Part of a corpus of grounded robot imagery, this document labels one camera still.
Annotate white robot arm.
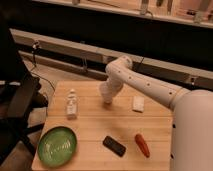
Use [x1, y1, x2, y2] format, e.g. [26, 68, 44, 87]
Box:
[99, 56, 213, 171]

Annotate white folded napkin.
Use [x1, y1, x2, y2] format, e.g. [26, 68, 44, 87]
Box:
[132, 96, 144, 112]

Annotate small clear plastic bottle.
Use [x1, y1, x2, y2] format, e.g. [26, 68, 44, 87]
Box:
[66, 89, 77, 119]

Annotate orange carrot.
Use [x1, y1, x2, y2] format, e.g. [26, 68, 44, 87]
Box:
[135, 134, 150, 158]

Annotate black mobile phone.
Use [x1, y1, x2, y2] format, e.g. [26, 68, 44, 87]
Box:
[103, 136, 126, 157]

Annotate green round plate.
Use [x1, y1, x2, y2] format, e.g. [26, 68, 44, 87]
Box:
[37, 126, 77, 168]

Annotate black office chair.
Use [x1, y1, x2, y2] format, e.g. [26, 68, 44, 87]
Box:
[0, 12, 48, 166]

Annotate black cable on floor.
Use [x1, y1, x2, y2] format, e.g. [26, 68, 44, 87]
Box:
[30, 41, 56, 93]

